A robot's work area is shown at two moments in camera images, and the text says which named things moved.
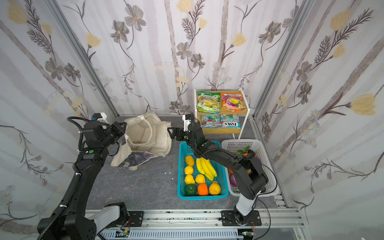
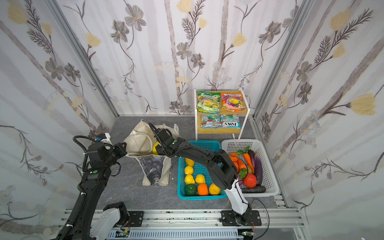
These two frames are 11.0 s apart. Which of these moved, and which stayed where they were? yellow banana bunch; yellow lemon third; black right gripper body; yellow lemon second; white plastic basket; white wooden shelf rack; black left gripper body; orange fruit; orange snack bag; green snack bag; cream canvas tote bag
Moved: black right gripper body; black left gripper body; cream canvas tote bag; yellow banana bunch
Stayed: white plastic basket; yellow lemon second; white wooden shelf rack; orange snack bag; green snack bag; orange fruit; yellow lemon third
